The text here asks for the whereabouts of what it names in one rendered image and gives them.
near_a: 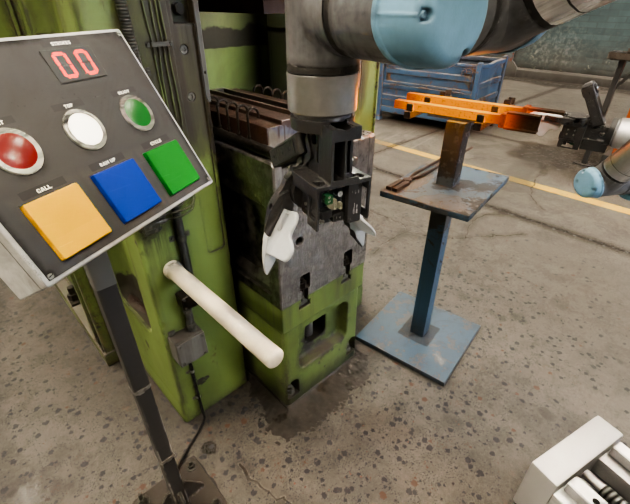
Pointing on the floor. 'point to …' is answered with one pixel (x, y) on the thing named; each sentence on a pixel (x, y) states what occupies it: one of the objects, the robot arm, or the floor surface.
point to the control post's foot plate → (206, 490)
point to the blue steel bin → (480, 87)
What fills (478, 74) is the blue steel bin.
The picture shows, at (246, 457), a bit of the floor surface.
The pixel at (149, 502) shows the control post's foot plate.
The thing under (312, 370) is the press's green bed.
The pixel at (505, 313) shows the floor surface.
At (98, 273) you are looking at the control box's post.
